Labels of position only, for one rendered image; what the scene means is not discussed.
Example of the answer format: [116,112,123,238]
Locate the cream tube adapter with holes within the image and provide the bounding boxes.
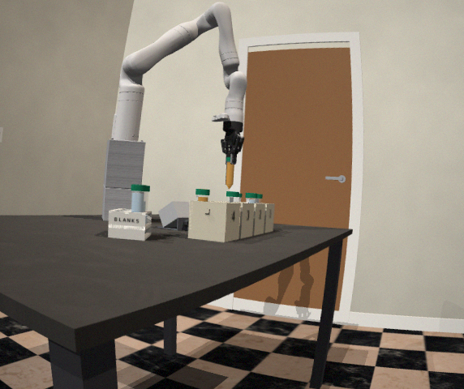
[188,200,241,242]

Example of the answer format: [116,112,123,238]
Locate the cream square bucket adapter with holes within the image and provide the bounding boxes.
[264,203,275,233]
[239,203,255,239]
[252,203,265,236]

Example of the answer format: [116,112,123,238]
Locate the white tube rack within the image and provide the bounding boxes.
[108,208,152,241]

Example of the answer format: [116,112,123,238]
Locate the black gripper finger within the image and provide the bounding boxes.
[229,134,244,165]
[221,136,232,157]

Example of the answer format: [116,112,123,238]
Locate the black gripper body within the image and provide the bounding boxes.
[223,121,243,145]

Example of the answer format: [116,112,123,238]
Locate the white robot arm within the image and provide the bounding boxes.
[111,2,247,141]

